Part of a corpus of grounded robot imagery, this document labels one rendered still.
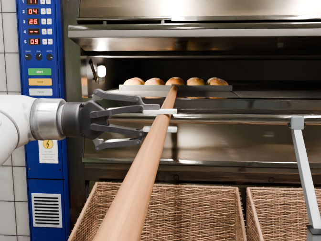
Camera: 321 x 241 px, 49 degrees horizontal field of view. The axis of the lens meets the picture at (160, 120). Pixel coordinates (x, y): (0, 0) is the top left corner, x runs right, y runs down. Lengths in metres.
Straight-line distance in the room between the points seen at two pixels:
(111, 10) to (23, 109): 0.70
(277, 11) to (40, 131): 0.93
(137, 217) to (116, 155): 1.12
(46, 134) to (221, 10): 0.81
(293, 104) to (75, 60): 0.83
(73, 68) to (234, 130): 0.66
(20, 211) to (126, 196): 1.34
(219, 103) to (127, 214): 1.10
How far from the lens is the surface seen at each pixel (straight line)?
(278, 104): 1.37
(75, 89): 1.40
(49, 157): 1.45
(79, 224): 1.24
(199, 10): 1.33
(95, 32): 1.23
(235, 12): 1.33
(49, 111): 0.75
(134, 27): 1.20
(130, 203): 0.28
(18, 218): 1.63
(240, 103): 1.35
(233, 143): 1.37
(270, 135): 1.40
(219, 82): 1.74
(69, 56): 1.41
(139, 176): 0.34
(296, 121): 1.00
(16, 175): 1.57
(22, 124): 0.75
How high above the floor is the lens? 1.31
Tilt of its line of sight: 9 degrees down
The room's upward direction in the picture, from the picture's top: straight up
